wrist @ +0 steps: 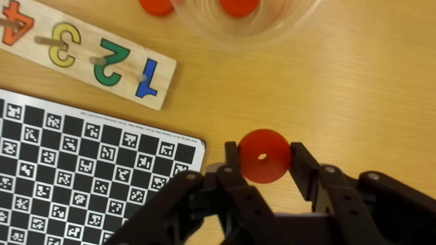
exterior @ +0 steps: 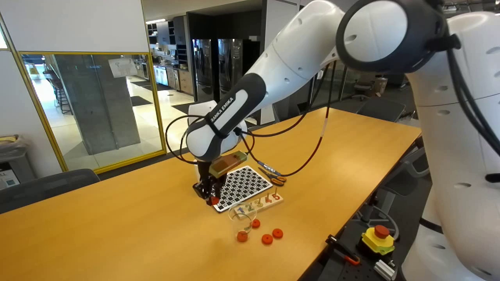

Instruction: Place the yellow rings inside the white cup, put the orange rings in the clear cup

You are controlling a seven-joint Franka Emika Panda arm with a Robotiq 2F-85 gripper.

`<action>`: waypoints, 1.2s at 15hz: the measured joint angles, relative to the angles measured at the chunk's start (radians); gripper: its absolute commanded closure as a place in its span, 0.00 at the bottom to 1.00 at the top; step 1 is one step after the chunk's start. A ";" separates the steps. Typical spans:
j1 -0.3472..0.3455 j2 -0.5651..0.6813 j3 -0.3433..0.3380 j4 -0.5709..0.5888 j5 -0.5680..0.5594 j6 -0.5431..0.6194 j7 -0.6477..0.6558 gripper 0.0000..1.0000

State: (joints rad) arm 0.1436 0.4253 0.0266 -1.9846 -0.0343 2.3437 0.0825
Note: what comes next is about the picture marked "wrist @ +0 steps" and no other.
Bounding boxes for orange ring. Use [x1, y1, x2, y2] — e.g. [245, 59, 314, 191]
[237, 129, 293, 186]
[137, 0, 176, 18]
[219, 0, 261, 20]

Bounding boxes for black white checkerboard calibration board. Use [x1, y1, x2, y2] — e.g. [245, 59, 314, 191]
[0, 88, 207, 245]

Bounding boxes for wooden number peg board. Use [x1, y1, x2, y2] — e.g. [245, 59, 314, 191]
[0, 0, 178, 112]

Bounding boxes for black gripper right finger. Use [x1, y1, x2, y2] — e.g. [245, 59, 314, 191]
[290, 142, 436, 245]

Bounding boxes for clear plastic cup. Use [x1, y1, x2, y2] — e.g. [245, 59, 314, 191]
[174, 0, 321, 50]

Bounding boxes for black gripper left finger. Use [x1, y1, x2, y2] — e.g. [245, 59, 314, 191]
[103, 141, 278, 245]

